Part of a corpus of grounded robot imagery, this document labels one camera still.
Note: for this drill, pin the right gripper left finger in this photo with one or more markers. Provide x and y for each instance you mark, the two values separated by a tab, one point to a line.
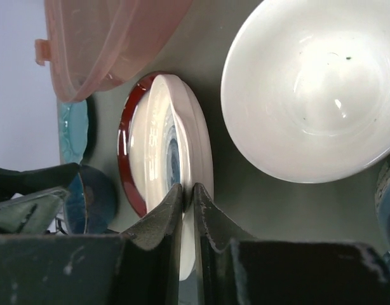
138	266

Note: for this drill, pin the teal scalloped ceramic plate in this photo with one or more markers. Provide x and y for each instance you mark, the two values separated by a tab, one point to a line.
73	126

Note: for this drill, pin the pink translucent plastic bin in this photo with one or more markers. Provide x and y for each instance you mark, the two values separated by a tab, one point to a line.
98	45

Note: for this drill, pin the dark blue ceramic bowl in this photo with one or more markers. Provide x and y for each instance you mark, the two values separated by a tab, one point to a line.
92	203

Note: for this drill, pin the blue speckled ceramic cup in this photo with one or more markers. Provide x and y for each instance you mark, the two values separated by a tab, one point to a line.
382	201

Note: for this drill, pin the cream white ceramic plate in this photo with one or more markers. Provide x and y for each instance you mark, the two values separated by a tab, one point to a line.
168	143

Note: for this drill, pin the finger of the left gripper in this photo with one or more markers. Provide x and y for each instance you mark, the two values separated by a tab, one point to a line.
30	200

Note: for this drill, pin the white ceramic bowl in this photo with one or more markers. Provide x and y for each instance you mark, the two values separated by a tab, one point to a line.
305	90

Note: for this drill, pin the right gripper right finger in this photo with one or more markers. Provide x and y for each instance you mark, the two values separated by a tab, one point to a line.
234	267

